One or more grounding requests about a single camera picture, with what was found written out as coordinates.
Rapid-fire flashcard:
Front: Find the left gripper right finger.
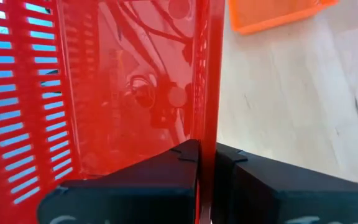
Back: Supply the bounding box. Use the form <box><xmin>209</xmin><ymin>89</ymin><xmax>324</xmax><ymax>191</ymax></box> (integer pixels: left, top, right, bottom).
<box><xmin>213</xmin><ymin>142</ymin><xmax>358</xmax><ymax>224</ymax></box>

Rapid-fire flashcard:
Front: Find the red plastic slotted basket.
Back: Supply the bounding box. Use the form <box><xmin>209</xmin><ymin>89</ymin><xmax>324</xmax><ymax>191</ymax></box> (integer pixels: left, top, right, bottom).
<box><xmin>0</xmin><ymin>0</ymin><xmax>226</xmax><ymax>224</ymax></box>

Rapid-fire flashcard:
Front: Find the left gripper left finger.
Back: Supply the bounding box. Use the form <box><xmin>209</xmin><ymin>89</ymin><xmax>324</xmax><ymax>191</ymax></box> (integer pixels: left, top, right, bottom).
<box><xmin>37</xmin><ymin>139</ymin><xmax>201</xmax><ymax>224</ymax></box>

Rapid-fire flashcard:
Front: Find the orange plastic slotted basket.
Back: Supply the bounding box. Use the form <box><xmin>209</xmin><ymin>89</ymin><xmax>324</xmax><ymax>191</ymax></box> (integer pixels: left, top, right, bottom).
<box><xmin>227</xmin><ymin>0</ymin><xmax>340</xmax><ymax>35</ymax></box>

